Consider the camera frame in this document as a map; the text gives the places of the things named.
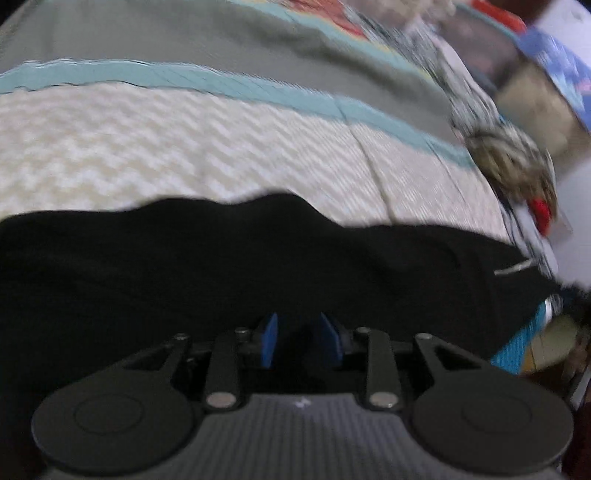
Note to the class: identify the crumpled olive garment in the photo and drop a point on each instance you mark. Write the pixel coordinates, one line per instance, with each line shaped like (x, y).
(508, 157)

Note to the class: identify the grey patterned blanket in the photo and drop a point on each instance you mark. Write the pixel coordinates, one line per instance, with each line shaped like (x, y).
(443, 69)

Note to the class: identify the black pants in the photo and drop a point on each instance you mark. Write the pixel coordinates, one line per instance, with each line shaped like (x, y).
(138, 277)

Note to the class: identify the red cloth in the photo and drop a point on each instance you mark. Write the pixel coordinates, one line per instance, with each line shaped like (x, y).
(541, 214)

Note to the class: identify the cardboard box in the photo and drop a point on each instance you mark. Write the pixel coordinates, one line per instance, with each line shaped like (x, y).
(540, 106)

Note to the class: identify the striped zigzag bedsheet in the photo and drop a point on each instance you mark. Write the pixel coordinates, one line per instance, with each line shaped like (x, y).
(184, 138)

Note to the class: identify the blue printed cloth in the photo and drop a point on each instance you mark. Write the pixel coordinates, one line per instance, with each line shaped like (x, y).
(558, 64)

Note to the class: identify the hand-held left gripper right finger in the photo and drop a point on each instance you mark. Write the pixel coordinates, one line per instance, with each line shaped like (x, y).
(330, 341)

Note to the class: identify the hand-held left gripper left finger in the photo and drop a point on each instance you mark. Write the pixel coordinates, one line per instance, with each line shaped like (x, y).
(270, 341)

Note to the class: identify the clear plastic storage box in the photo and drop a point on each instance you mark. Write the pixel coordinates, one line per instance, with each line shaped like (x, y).
(480, 41)

